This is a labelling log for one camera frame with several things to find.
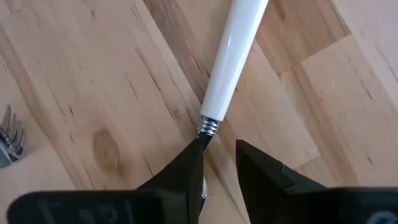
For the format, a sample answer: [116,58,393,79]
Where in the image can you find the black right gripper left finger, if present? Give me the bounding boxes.
[6,138,206,224]

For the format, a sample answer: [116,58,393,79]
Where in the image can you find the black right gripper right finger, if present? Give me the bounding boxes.
[235,139,398,224]

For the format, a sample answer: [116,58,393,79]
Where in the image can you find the white-handled fork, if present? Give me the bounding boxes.
[0,105,25,169]
[197,0,270,209]

